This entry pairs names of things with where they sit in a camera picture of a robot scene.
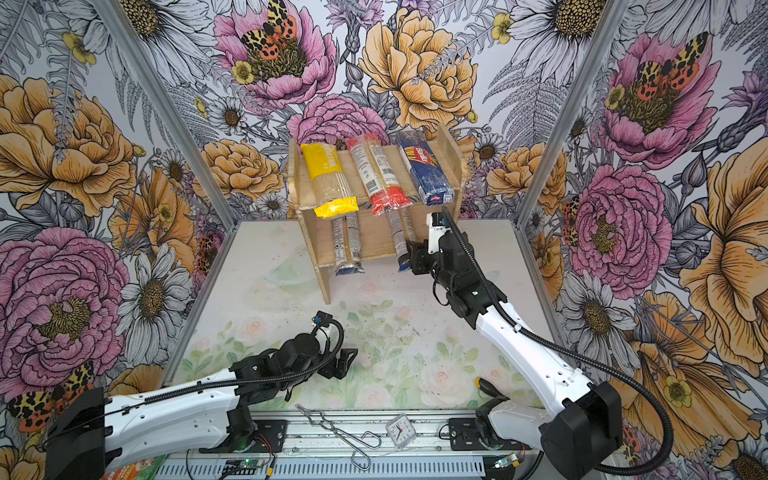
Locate Ankara spaghetti bag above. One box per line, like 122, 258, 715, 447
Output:
386, 207, 416, 272
331, 212, 365, 276

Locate aluminium corner post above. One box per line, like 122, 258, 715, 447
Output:
514, 0, 632, 228
89, 0, 240, 230

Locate aluminium corner post left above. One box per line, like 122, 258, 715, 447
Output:
89, 0, 240, 230

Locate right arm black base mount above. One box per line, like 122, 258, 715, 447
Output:
447, 417, 529, 451

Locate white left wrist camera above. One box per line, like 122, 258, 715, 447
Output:
312, 310, 336, 335

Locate aluminium corner post right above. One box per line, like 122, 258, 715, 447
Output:
514, 0, 632, 228

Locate wooden two-tier shelf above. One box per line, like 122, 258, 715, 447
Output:
286, 124, 469, 306

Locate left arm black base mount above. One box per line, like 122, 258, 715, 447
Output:
198, 419, 288, 454

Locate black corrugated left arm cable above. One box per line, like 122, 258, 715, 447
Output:
101, 310, 346, 439

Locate yellow black handled tool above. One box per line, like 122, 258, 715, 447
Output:
475, 377, 507, 400

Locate white slotted cable duct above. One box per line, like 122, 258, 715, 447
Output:
155, 456, 486, 479

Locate yellow spaghetti bag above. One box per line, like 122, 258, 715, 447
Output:
300, 143, 359, 219

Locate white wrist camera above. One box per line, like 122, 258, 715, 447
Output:
312, 310, 336, 335
426, 212, 450, 255

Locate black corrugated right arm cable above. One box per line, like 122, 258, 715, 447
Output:
440, 206, 675, 478

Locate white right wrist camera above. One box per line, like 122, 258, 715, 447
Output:
426, 212, 450, 255

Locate small white clock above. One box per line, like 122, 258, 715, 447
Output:
386, 414, 417, 450

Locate red spaghetti bag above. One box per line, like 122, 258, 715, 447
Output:
346, 134, 413, 216

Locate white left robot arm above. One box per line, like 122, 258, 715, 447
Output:
44, 333, 358, 479

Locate blue Barilla spaghetti box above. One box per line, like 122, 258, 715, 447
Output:
394, 130, 454, 206

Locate orange instant noodle packet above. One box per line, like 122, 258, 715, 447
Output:
102, 455, 167, 480

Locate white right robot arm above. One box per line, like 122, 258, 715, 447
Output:
406, 229, 622, 479

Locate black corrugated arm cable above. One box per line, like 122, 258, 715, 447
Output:
101, 310, 346, 439
440, 206, 675, 478

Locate metal wire tongs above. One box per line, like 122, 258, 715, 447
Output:
296, 404, 382, 472

